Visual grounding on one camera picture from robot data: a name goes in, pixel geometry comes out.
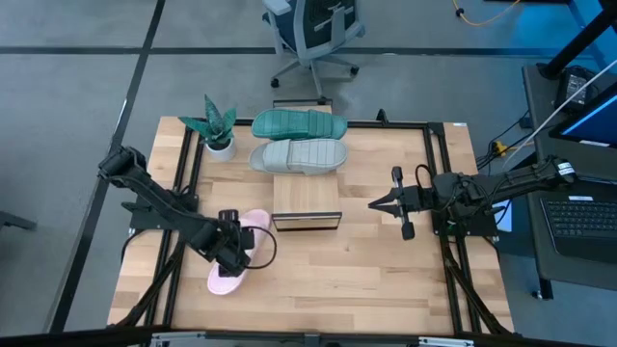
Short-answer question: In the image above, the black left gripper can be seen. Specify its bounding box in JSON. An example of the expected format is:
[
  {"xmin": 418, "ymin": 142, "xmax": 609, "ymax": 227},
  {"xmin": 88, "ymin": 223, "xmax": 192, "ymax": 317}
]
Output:
[{"xmin": 210, "ymin": 208, "xmax": 256, "ymax": 279}]

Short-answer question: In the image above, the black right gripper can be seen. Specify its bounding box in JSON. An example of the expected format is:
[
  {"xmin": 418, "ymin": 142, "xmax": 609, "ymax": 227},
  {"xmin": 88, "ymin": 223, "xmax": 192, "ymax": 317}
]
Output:
[{"xmin": 367, "ymin": 166, "xmax": 438, "ymax": 242}]

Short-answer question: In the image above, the pink slipper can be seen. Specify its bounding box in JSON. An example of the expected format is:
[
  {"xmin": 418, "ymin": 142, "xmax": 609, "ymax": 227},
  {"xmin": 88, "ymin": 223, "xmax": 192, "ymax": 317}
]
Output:
[{"xmin": 206, "ymin": 208, "xmax": 272, "ymax": 296}]

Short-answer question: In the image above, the grey slipper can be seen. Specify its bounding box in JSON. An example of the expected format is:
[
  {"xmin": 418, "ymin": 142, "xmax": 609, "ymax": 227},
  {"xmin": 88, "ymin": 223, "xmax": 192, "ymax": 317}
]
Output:
[{"xmin": 248, "ymin": 138, "xmax": 349, "ymax": 176}]

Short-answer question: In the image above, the green slipper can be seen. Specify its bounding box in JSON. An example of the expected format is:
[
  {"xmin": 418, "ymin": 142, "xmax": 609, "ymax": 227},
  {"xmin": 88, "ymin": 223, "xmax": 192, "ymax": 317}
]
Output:
[{"xmin": 251, "ymin": 108, "xmax": 349, "ymax": 142}]

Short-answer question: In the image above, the green plant in white pot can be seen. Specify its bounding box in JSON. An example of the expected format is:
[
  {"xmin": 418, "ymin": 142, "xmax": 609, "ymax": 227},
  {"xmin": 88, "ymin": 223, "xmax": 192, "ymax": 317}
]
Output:
[{"xmin": 177, "ymin": 93, "xmax": 238, "ymax": 163}]

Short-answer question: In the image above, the black side desk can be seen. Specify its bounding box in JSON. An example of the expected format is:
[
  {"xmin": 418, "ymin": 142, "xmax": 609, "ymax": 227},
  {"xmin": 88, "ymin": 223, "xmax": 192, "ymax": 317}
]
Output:
[{"xmin": 522, "ymin": 62, "xmax": 617, "ymax": 294}]

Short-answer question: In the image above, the grey office chair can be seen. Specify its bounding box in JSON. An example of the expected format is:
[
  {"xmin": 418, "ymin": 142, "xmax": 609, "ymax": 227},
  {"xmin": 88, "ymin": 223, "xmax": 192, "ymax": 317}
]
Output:
[{"xmin": 261, "ymin": 0, "xmax": 366, "ymax": 107}]

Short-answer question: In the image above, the black laptop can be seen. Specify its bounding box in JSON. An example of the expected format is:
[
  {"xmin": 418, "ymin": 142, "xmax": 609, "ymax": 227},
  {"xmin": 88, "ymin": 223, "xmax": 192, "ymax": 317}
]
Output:
[{"xmin": 539, "ymin": 192, "xmax": 617, "ymax": 265}]

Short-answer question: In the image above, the black power brick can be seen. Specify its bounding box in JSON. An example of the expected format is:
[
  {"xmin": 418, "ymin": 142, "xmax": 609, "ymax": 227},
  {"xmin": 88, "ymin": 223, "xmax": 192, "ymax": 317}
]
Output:
[{"xmin": 553, "ymin": 66, "xmax": 599, "ymax": 113}]

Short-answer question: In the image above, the grey furniture leg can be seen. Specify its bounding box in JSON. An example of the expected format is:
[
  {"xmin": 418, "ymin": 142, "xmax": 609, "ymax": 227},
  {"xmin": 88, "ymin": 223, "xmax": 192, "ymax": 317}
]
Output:
[{"xmin": 0, "ymin": 210, "xmax": 38, "ymax": 232}]

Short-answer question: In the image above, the black computer monitor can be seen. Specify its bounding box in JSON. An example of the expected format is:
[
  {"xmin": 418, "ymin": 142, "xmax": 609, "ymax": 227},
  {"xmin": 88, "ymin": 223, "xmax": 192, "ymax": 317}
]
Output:
[{"xmin": 549, "ymin": 81, "xmax": 617, "ymax": 150}]

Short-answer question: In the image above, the black pole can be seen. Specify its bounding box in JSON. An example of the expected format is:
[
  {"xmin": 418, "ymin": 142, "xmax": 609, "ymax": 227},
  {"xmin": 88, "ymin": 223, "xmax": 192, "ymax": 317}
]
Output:
[{"xmin": 538, "ymin": 0, "xmax": 617, "ymax": 79}]

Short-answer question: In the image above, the black aluminium table frame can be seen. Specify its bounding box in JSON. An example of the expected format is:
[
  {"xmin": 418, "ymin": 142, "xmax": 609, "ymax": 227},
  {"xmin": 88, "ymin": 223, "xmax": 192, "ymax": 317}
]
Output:
[{"xmin": 108, "ymin": 109, "xmax": 515, "ymax": 338}]

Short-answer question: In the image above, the wooden shelf with black frame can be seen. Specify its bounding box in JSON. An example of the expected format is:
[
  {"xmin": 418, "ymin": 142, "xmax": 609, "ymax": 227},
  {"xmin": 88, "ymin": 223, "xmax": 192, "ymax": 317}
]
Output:
[{"xmin": 271, "ymin": 98, "xmax": 344, "ymax": 232}]

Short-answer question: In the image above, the silver aluminium rail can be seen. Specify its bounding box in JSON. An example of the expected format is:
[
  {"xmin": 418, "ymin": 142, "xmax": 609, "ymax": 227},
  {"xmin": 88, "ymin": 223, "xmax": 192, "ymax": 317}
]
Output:
[
  {"xmin": 417, "ymin": 335, "xmax": 474, "ymax": 347},
  {"xmin": 150, "ymin": 331, "xmax": 207, "ymax": 347}
]

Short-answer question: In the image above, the black frame beam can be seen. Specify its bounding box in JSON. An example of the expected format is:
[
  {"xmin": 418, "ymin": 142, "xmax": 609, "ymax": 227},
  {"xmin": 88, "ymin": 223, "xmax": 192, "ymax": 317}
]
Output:
[{"xmin": 0, "ymin": 325, "xmax": 617, "ymax": 347}]

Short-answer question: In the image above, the white cable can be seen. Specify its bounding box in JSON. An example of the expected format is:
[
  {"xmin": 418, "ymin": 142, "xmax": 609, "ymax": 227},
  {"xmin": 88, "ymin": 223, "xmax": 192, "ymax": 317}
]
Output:
[{"xmin": 500, "ymin": 57, "xmax": 617, "ymax": 165}]

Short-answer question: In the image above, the yellow cable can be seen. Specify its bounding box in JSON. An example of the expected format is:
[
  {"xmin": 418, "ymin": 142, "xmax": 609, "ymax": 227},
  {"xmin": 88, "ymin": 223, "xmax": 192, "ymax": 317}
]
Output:
[{"xmin": 451, "ymin": 0, "xmax": 523, "ymax": 28}]

